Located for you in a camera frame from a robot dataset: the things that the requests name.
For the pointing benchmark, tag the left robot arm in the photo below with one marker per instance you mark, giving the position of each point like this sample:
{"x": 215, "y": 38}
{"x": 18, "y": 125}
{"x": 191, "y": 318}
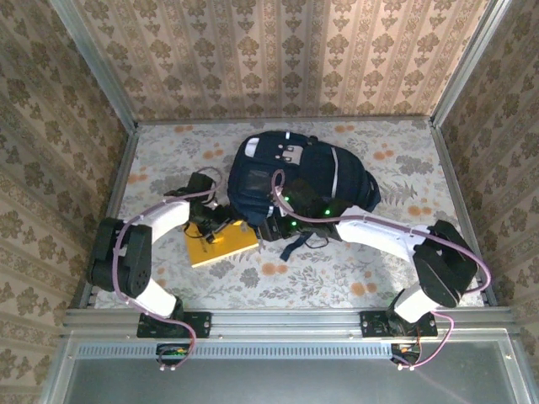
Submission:
{"x": 164, "y": 216}

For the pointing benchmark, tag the aluminium mounting rail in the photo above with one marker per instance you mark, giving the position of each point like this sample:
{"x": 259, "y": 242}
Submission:
{"x": 286, "y": 322}

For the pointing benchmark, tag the navy blue backpack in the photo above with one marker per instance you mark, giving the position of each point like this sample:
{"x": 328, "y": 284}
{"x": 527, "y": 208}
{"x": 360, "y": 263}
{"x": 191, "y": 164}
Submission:
{"x": 311, "y": 164}

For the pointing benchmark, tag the aluminium table side rail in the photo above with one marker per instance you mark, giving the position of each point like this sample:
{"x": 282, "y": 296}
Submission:
{"x": 448, "y": 168}
{"x": 117, "y": 189}

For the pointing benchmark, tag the aluminium corner post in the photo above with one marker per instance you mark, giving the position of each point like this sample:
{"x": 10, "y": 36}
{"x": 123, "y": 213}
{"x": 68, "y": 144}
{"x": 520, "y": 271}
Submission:
{"x": 467, "y": 63}
{"x": 94, "y": 63}

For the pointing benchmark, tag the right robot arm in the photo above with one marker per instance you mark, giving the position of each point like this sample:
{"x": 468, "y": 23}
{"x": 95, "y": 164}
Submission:
{"x": 379, "y": 235}

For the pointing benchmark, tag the yellow book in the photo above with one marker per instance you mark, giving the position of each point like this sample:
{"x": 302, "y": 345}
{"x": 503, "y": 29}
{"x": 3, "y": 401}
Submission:
{"x": 227, "y": 250}

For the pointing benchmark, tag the aluminium table end rail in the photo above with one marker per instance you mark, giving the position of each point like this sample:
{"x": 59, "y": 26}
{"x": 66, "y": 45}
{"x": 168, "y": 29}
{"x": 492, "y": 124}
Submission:
{"x": 379, "y": 119}

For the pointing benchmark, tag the grey metal sheet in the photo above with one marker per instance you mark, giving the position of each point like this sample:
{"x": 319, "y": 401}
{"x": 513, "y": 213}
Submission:
{"x": 273, "y": 383}

